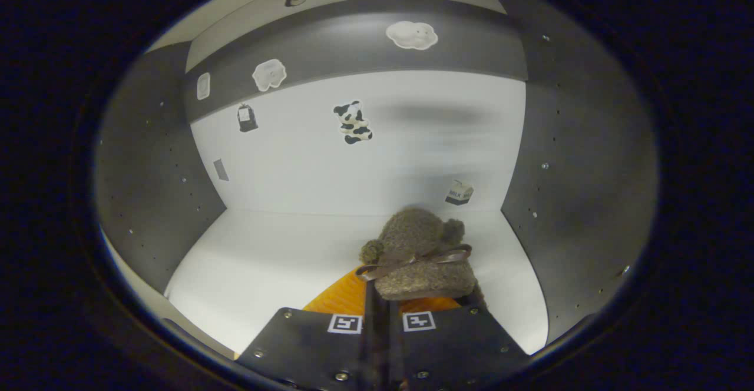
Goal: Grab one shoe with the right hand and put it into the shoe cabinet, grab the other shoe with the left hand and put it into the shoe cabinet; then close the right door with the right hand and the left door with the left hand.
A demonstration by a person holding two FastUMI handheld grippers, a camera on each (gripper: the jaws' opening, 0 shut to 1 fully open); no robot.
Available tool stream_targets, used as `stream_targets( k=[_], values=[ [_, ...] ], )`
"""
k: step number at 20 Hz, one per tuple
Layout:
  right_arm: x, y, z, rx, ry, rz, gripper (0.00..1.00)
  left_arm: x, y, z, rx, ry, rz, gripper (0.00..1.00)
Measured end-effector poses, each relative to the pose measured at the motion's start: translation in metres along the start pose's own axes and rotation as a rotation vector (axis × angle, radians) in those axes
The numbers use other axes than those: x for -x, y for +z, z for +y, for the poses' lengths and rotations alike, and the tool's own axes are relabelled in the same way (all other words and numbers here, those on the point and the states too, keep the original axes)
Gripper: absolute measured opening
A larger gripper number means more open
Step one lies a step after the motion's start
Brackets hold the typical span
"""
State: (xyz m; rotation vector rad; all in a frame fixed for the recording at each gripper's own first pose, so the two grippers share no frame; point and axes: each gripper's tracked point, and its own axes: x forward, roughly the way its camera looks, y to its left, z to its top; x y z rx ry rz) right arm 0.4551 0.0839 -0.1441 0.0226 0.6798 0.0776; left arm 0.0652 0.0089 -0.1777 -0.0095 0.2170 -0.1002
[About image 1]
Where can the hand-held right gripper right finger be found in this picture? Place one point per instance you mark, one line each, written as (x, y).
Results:
(453, 344)

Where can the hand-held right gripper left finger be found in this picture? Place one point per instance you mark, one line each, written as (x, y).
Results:
(306, 344)

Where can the brown fuzzy shoe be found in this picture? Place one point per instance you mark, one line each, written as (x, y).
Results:
(412, 238)

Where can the white grey shoe cabinet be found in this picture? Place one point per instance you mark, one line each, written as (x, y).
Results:
(294, 167)

